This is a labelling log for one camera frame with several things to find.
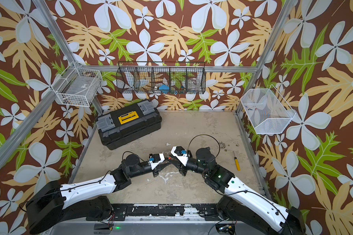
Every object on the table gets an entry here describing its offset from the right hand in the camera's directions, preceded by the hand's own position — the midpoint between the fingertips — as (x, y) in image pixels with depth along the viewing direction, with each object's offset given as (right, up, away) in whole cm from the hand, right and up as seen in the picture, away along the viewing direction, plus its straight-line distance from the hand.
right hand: (169, 157), depth 68 cm
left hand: (+1, -1, +4) cm, 4 cm away
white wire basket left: (-55, +38, +17) cm, 69 cm away
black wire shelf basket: (-6, +48, +30) cm, 57 cm away
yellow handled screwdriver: (+42, -9, +23) cm, 48 cm away
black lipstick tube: (0, 0, -1) cm, 1 cm away
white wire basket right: (+57, +23, +16) cm, 63 cm away
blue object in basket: (-4, +39, +25) cm, 47 cm away
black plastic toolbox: (-31, +15, +21) cm, 40 cm away
